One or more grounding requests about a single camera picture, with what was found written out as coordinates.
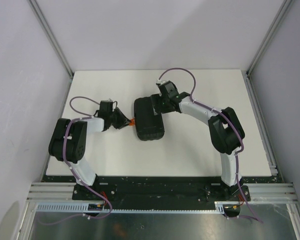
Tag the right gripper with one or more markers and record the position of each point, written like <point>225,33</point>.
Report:
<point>156,100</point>

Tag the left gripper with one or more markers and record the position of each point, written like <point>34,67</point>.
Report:
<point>124,121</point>

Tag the black plastic tool case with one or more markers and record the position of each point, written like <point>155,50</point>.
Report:
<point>149,126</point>

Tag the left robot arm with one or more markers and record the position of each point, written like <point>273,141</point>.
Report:
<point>69,138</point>

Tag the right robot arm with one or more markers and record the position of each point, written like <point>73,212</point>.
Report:
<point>225,129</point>

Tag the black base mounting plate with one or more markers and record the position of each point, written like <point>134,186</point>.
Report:
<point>120,190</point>

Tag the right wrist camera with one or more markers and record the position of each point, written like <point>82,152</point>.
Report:
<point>160,82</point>

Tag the grey slotted cable duct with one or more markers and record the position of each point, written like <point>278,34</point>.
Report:
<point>197,207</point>

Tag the left aluminium frame post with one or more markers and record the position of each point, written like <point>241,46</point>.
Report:
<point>38,13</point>

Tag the aluminium frame post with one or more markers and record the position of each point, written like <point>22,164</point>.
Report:
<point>270,34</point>
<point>38,13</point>

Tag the right aluminium frame post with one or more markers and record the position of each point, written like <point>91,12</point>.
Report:
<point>270,34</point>

